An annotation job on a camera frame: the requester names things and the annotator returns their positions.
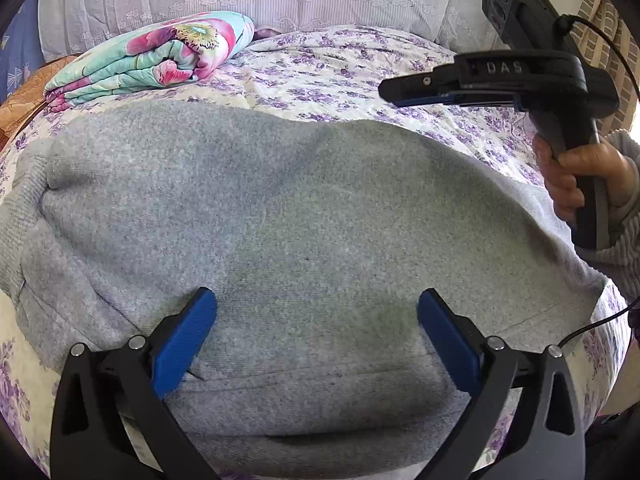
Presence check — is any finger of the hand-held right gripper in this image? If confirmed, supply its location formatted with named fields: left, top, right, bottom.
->
left=378, top=71, right=467, bottom=109
left=434, top=91, right=522, bottom=110

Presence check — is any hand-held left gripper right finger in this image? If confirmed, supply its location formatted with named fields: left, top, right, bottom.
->
left=417, top=287, right=586, bottom=480

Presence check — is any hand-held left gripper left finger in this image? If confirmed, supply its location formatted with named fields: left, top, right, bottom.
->
left=50, top=287, right=221, bottom=480

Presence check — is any grey sweatshirt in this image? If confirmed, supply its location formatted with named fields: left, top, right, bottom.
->
left=0, top=102, right=608, bottom=478

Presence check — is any person's right forearm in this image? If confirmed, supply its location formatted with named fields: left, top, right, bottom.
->
left=575, top=129, right=640, bottom=302

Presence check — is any person's right hand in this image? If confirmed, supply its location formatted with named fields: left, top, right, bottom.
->
left=531, top=132, right=634, bottom=223

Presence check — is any purple floral bedspread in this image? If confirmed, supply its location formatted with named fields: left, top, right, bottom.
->
left=0, top=25, right=632, bottom=480

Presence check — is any small lavender embroidered pillow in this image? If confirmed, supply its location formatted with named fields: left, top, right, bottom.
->
left=435, top=0, right=506, bottom=53

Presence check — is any folded colourful floral blanket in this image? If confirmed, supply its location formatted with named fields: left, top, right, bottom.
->
left=44, top=11, right=256, bottom=113

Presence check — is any brown cloth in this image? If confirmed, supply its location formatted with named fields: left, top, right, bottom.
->
left=0, top=55, right=81, bottom=153

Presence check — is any blue patterned pillow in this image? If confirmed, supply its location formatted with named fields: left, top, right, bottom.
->
left=0, top=0, right=45, bottom=106

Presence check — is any black cable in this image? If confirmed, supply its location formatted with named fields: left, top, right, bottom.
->
left=556, top=14, right=640, bottom=348

